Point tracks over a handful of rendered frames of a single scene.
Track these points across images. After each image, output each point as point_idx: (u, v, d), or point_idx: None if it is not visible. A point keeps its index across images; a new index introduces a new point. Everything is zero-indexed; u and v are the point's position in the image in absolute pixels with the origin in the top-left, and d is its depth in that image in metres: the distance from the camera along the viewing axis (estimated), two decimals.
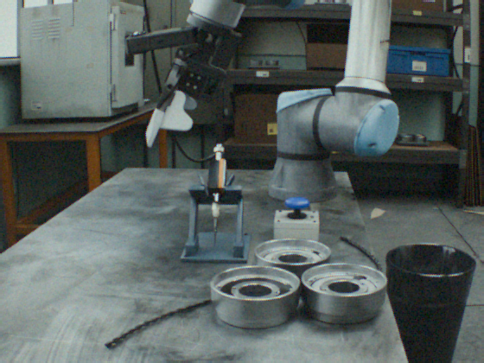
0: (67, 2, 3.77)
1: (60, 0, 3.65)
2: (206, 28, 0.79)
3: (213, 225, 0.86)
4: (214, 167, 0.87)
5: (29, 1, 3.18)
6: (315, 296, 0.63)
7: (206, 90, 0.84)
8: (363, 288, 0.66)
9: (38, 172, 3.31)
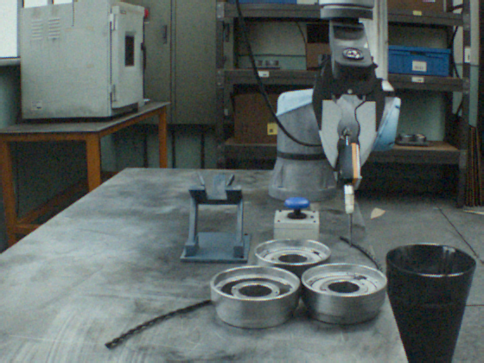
0: (67, 2, 3.77)
1: (60, 0, 3.65)
2: (372, 17, 0.71)
3: (348, 222, 0.70)
4: (347, 153, 0.72)
5: (29, 1, 3.18)
6: (315, 296, 0.63)
7: None
8: (363, 288, 0.66)
9: (38, 172, 3.31)
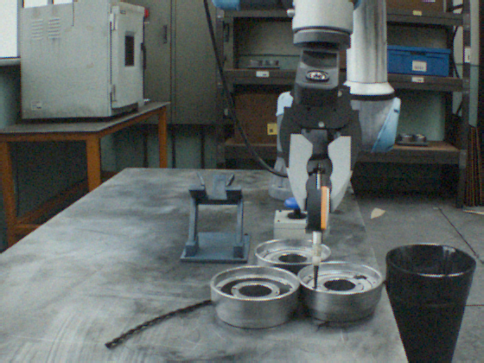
0: (67, 2, 3.77)
1: (60, 0, 3.65)
2: (351, 44, 0.66)
3: (314, 276, 0.64)
4: (315, 199, 0.65)
5: (29, 1, 3.18)
6: (305, 291, 0.65)
7: None
8: (358, 287, 0.66)
9: (38, 172, 3.31)
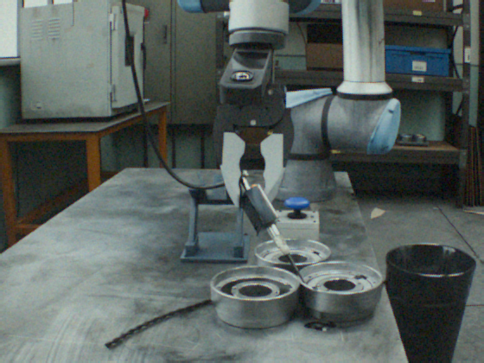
0: (67, 2, 3.77)
1: (60, 0, 3.65)
2: (285, 43, 0.68)
3: (291, 263, 0.66)
4: (256, 196, 0.67)
5: (29, 1, 3.18)
6: (305, 291, 0.65)
7: None
8: (358, 287, 0.66)
9: (38, 172, 3.31)
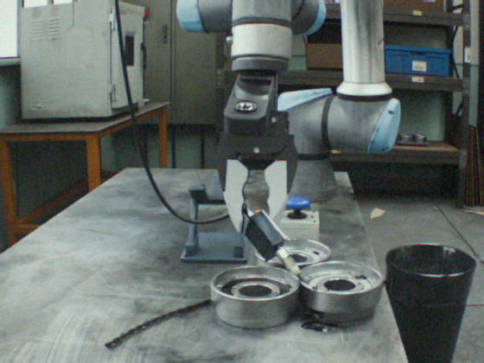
0: (67, 2, 3.77)
1: (60, 0, 3.65)
2: (289, 69, 0.69)
3: (304, 282, 0.66)
4: (262, 220, 0.67)
5: (29, 1, 3.18)
6: (305, 291, 0.65)
7: None
8: (358, 287, 0.66)
9: (38, 172, 3.31)
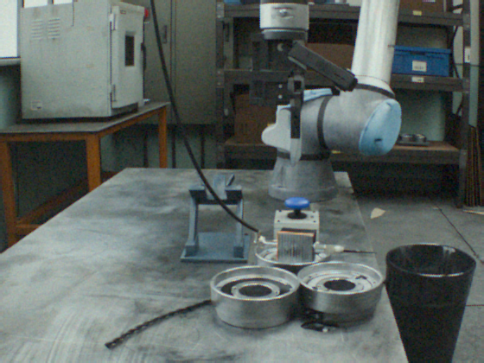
0: (67, 2, 3.77)
1: (60, 0, 3.65)
2: None
3: (353, 251, 0.73)
4: None
5: (29, 1, 3.18)
6: (305, 291, 0.65)
7: None
8: (358, 287, 0.66)
9: (38, 172, 3.31)
